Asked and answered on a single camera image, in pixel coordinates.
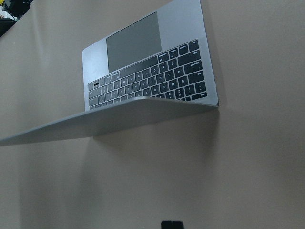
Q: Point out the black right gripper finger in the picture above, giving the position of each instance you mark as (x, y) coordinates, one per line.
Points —
(166, 225)
(177, 224)

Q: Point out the grey laptop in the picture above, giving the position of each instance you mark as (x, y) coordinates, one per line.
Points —
(155, 69)

